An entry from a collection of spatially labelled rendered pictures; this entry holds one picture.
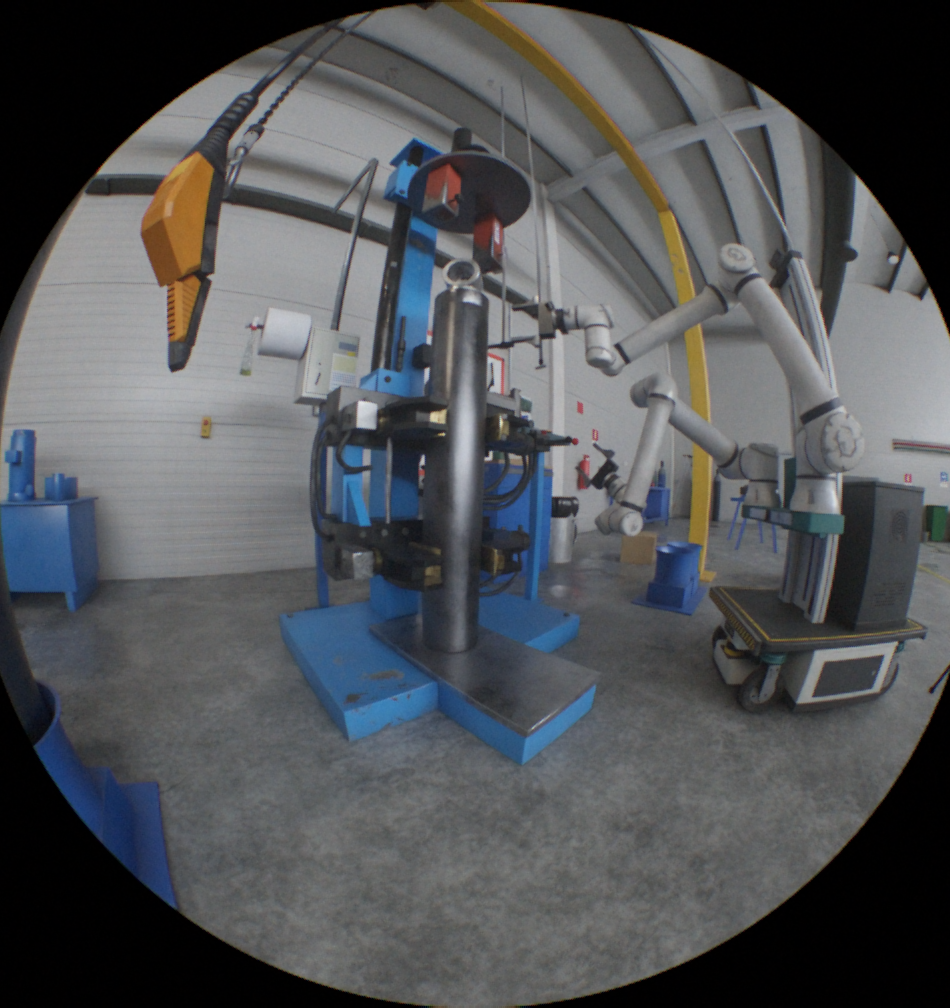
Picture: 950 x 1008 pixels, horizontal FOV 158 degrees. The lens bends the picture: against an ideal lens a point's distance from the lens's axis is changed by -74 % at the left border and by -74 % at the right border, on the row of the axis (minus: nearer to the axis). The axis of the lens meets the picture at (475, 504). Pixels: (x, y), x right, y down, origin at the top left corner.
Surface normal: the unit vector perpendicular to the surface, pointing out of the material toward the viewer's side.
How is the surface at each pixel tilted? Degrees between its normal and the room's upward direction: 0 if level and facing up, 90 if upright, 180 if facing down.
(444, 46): 173
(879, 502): 90
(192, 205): 90
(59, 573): 90
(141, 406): 90
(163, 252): 143
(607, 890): 0
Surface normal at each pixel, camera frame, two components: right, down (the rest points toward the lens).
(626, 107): 0.04, 1.00
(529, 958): 0.04, -1.00
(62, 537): 0.68, 0.07
